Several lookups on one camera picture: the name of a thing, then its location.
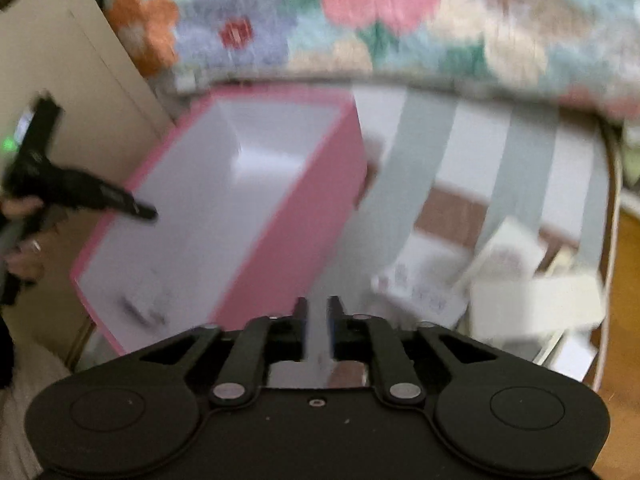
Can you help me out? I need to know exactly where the white remote control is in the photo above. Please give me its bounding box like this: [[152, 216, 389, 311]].
[[469, 274, 607, 342], [457, 216, 549, 292]]

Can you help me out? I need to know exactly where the floral quilt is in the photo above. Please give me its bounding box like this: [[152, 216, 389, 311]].
[[97, 0, 640, 121]]

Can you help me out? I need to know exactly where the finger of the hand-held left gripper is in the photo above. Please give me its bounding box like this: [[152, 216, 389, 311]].
[[49, 166, 160, 222]]

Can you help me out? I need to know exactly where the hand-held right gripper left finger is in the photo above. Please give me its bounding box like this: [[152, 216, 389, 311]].
[[140, 296, 308, 407]]

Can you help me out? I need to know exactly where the light cloth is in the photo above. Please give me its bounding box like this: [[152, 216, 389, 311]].
[[0, 342, 73, 480]]

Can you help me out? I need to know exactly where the beige cabinet side panel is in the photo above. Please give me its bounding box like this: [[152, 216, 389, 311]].
[[0, 0, 177, 366]]

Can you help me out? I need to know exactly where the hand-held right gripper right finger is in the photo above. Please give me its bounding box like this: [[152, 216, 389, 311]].
[[327, 296, 501, 407]]

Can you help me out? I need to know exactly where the person's left hand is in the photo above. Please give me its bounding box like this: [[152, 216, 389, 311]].
[[0, 196, 49, 281]]

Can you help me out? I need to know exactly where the pink cardboard box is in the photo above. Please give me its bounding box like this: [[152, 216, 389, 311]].
[[70, 85, 370, 356]]

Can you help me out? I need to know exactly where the white remote with display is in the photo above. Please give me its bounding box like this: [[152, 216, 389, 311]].
[[372, 249, 469, 328]]

